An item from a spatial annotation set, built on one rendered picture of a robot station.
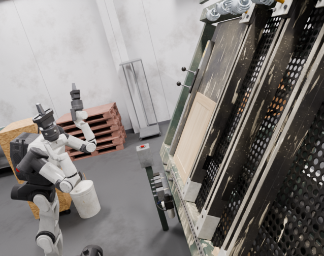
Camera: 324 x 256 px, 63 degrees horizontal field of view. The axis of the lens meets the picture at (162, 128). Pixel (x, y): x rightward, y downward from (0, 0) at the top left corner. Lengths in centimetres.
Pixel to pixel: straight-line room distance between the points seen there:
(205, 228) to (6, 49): 567
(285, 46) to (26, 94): 573
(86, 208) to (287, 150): 278
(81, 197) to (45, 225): 114
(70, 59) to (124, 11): 147
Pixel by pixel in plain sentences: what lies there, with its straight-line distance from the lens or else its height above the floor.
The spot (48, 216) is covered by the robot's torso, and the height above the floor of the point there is 81.
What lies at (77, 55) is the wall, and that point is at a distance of 584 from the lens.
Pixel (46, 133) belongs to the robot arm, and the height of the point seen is 148.
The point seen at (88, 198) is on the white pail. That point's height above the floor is 25.
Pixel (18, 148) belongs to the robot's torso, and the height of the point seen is 136.
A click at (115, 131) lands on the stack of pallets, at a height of 37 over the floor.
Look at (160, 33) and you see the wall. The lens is 561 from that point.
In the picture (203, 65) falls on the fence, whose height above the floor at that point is 154.
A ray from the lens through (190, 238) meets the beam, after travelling 145.
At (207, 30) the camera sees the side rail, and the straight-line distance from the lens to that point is 234.
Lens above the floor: 181
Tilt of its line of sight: 19 degrees down
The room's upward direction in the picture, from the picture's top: 14 degrees counter-clockwise
